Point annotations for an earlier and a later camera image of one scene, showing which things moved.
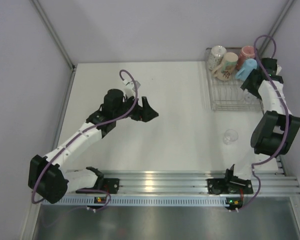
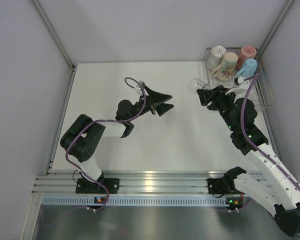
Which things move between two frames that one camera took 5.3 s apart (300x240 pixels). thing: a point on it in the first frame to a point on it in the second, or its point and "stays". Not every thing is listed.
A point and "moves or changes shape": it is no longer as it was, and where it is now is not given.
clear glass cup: [230, 135] to [196, 84]
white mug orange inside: [216, 56] stays
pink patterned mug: [247, 52] stays
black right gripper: [248, 84] to [219, 92]
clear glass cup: [248, 97] moves or changes shape
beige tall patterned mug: [224, 71] stays
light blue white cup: [250, 64] stays
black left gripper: [146, 111] to [154, 98]
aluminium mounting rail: [184, 182] stays
